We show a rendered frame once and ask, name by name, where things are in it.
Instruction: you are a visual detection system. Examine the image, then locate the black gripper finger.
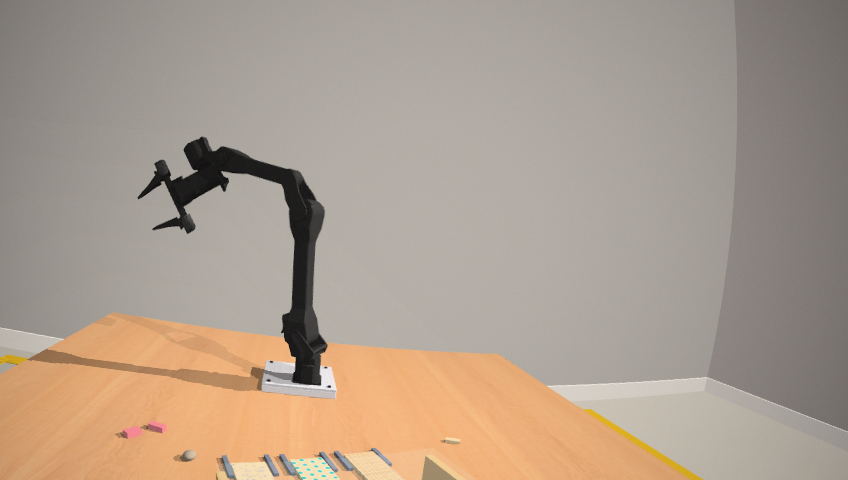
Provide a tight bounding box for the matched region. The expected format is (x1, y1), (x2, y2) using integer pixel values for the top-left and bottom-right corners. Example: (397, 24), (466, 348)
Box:
(153, 217), (182, 231)
(137, 171), (162, 199)

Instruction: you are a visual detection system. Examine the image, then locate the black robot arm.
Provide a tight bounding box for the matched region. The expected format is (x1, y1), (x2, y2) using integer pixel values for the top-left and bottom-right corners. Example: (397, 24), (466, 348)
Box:
(184, 137), (328, 386)

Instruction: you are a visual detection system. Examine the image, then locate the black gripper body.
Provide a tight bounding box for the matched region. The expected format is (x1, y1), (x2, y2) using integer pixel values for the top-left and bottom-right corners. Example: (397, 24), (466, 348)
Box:
(154, 159), (204, 234)

